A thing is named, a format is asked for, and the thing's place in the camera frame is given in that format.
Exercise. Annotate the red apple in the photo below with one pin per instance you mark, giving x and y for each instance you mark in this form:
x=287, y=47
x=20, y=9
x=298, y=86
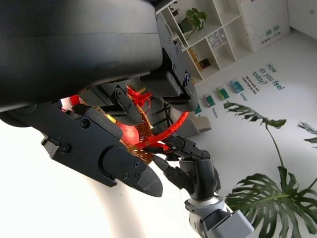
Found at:
x=130, y=134

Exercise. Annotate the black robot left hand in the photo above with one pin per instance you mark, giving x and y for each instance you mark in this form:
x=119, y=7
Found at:
x=74, y=49

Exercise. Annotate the brown paper bag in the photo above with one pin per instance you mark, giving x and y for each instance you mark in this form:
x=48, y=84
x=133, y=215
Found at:
x=194, y=58

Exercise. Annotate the white cube shelf unit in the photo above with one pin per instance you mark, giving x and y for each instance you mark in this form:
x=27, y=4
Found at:
x=215, y=32

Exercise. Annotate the small teal wall picture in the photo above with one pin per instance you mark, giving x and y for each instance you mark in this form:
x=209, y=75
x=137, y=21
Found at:
x=209, y=101
x=236, y=86
x=222, y=93

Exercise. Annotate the black paper bag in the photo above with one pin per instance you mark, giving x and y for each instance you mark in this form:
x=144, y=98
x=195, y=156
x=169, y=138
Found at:
x=205, y=64

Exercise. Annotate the grey lounge chair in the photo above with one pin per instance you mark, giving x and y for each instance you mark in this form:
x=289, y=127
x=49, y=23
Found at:
x=198, y=126

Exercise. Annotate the small potted green plant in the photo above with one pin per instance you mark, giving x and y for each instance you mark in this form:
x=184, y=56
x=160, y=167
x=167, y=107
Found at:
x=194, y=21

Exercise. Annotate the large monstera plant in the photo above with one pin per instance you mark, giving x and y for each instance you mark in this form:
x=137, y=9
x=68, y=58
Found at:
x=272, y=198

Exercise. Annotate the white panel with teal text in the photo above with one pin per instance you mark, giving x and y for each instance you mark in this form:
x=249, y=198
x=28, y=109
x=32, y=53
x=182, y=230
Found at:
x=265, y=22

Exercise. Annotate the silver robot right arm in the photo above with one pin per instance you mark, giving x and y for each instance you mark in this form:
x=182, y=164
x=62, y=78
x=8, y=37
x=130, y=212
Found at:
x=198, y=210

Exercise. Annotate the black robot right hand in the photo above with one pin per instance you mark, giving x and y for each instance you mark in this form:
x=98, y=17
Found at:
x=200, y=178

